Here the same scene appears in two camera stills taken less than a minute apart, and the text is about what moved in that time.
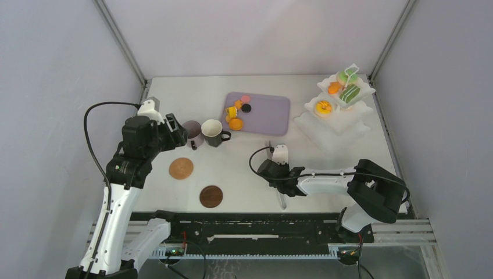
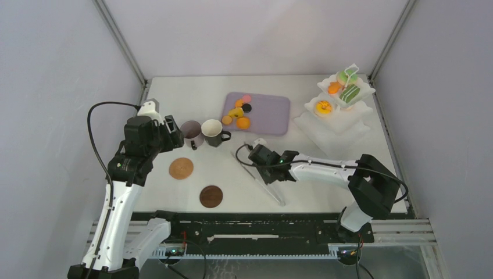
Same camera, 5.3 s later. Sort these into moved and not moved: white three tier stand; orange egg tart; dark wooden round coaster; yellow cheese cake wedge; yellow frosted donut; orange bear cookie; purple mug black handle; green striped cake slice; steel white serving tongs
Moved: steel white serving tongs; orange egg tart; yellow cheese cake wedge
Not moved: orange bear cookie; green striped cake slice; dark wooden round coaster; yellow frosted donut; white three tier stand; purple mug black handle
